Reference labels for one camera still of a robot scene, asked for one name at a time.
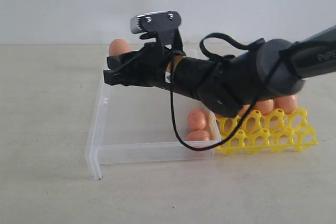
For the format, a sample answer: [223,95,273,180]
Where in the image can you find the brown egg third row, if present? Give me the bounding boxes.
[238,104,250,116]

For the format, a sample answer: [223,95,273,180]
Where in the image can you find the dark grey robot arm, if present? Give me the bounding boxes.
[103,27,335,118]

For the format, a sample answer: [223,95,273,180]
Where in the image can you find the yellow plastic egg tray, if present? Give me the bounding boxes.
[216,108,318,155]

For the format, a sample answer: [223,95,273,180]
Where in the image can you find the black camera cable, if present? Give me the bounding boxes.
[112,33,300,153]

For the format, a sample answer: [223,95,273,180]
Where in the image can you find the brown egg second row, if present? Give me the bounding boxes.
[254,99,275,114]

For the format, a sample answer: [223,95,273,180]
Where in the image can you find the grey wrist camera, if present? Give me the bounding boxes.
[130,10,183,50]

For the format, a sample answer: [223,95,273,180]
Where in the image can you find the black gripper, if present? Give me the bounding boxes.
[103,42,216,100]

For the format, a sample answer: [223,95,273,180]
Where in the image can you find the clear plastic tray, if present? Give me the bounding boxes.
[85,79,215,180]

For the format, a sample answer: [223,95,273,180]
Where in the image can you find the brown egg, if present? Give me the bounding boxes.
[187,108,206,131]
[184,130,211,148]
[108,38,132,56]
[274,95,298,114]

